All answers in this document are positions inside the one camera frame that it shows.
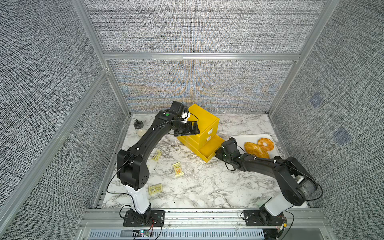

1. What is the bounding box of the yellow plastic drawer cabinet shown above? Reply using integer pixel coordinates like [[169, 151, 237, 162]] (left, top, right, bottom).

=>
[[177, 104, 225, 163]]

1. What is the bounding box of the yellow cookie packet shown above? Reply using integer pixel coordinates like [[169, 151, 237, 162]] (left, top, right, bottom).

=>
[[172, 162, 185, 178], [153, 150, 162, 161], [148, 184, 163, 196]]

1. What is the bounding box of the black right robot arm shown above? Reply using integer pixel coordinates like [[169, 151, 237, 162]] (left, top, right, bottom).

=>
[[215, 138, 320, 223]]

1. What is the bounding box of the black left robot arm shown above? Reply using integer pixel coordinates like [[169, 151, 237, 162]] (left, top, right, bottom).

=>
[[117, 101, 200, 219]]

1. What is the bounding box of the glass jar black lid left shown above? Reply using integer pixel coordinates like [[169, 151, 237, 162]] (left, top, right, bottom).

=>
[[134, 119, 145, 137]]

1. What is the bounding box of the white plastic tray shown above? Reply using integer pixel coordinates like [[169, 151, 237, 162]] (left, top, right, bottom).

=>
[[232, 134, 282, 159]]

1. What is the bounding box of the crumb-coated oval bread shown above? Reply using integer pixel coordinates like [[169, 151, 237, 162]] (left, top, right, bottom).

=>
[[244, 142, 270, 159]]

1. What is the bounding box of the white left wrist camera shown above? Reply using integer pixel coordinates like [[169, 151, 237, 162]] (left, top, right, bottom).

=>
[[181, 112, 190, 121]]

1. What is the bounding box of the glazed twisted ring bread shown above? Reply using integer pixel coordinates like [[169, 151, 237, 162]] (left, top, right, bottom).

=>
[[258, 138, 275, 152]]

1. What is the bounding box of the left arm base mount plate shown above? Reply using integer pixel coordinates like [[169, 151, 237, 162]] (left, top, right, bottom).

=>
[[123, 210, 166, 227]]

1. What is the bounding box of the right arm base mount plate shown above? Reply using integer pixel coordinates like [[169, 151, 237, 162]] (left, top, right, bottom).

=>
[[242, 210, 287, 227]]

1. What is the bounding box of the aluminium front rail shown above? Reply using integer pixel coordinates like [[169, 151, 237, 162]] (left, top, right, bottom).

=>
[[79, 208, 330, 230]]

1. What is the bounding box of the white slotted cable duct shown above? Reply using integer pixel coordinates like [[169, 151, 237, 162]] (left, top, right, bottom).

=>
[[88, 229, 266, 240]]

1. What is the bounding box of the aluminium enclosure frame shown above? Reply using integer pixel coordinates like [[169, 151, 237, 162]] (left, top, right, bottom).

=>
[[1, 1, 339, 232]]

